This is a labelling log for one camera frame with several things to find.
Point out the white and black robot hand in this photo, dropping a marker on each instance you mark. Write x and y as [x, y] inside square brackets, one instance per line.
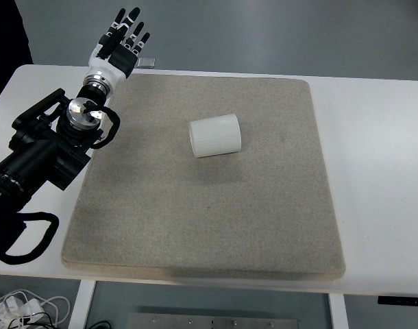
[104, 63]

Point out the beige felt mat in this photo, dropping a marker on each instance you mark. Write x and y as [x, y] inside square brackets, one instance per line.
[209, 212]

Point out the black table control panel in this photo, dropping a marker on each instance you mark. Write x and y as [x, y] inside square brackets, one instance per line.
[401, 301]

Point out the white ribbed cup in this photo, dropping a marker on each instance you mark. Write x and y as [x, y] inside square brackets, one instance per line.
[216, 135]

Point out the silver floor socket cover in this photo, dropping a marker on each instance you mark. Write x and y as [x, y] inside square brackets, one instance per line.
[148, 62]

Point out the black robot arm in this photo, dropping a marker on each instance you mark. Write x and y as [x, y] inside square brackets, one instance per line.
[41, 150]

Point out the white power strip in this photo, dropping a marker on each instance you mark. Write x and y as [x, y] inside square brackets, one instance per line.
[15, 306]

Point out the white table leg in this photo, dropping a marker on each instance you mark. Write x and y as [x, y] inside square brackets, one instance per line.
[338, 312]
[81, 305]

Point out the grey metal plate with screws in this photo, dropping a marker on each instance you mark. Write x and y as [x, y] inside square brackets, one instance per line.
[212, 322]

